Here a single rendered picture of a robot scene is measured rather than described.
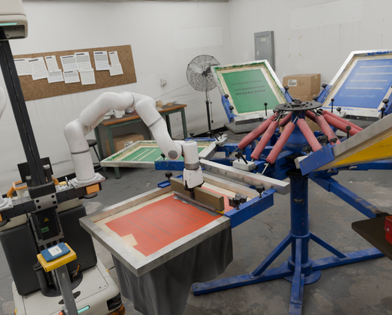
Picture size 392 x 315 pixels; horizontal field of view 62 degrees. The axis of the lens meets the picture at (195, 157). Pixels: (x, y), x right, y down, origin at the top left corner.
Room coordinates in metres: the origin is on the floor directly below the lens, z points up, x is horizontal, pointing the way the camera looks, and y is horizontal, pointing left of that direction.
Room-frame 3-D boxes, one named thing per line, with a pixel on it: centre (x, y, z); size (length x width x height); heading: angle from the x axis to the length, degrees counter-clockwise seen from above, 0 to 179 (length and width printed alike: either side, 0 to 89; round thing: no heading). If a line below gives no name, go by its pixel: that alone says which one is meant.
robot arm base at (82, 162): (1.66, 0.60, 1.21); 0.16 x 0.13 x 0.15; 31
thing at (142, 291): (1.31, 0.36, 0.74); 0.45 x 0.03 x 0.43; 37
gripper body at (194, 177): (1.57, 0.02, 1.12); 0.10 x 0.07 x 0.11; 127
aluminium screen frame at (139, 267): (1.49, 0.13, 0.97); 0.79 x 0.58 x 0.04; 127
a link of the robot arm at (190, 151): (1.59, 0.06, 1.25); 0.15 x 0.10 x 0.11; 83
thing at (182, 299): (1.29, 0.05, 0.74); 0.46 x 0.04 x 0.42; 127
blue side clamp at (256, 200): (1.42, -0.23, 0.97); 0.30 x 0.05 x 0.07; 127
